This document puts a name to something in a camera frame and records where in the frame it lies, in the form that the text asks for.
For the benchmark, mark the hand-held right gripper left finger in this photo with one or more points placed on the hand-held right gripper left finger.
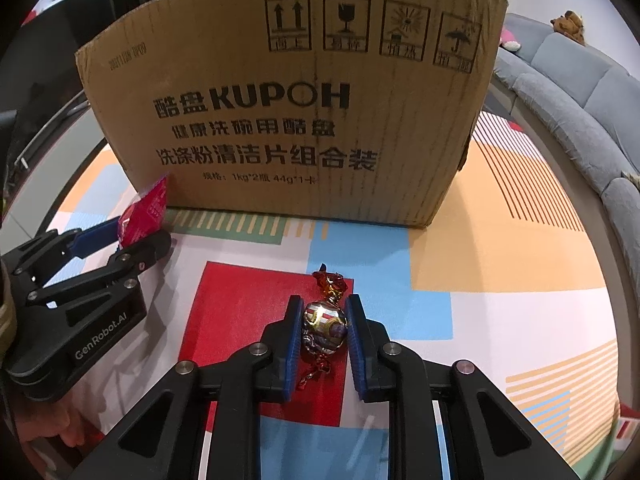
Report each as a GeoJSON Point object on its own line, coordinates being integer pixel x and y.
{"type": "Point", "coordinates": [295, 345]}

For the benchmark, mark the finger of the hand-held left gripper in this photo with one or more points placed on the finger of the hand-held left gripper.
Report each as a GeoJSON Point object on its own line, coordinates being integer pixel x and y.
{"type": "Point", "coordinates": [95, 237]}
{"type": "Point", "coordinates": [145, 250]}

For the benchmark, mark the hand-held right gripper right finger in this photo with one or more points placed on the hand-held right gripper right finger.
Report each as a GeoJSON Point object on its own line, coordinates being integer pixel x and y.
{"type": "Point", "coordinates": [356, 345]}

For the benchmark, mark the foil ball candy red twists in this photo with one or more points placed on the foil ball candy red twists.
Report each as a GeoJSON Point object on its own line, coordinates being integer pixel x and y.
{"type": "Point", "coordinates": [325, 327]}

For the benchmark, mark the red snack packet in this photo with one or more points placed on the red snack packet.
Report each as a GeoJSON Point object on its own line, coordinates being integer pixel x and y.
{"type": "Point", "coordinates": [145, 212]}

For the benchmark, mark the brown cardboard box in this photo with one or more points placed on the brown cardboard box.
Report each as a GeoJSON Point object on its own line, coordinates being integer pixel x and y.
{"type": "Point", "coordinates": [300, 110]}

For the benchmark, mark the person's left hand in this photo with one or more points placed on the person's left hand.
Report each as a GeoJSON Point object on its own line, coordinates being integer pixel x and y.
{"type": "Point", "coordinates": [50, 425]}

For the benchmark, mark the grey television cabinet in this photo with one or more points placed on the grey television cabinet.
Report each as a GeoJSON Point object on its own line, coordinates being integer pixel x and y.
{"type": "Point", "coordinates": [50, 170]}

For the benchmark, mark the black curved television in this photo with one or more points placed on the black curved television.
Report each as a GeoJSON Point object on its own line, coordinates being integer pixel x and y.
{"type": "Point", "coordinates": [40, 85]}

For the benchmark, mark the colourful patchwork tablecloth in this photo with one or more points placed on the colourful patchwork tablecloth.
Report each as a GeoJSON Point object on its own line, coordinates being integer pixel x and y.
{"type": "Point", "coordinates": [500, 260]}

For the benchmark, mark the beige jacket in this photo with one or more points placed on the beige jacket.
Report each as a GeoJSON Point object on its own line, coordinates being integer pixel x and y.
{"type": "Point", "coordinates": [632, 175]}

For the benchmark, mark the grey sofa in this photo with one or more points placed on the grey sofa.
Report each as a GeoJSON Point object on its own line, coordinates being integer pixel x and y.
{"type": "Point", "coordinates": [575, 100]}

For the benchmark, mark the pink plush toy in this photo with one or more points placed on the pink plush toy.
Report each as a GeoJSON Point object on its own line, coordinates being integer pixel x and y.
{"type": "Point", "coordinates": [509, 40]}

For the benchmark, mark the brown plush toy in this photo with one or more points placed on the brown plush toy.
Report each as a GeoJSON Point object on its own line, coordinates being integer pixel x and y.
{"type": "Point", "coordinates": [567, 25]}

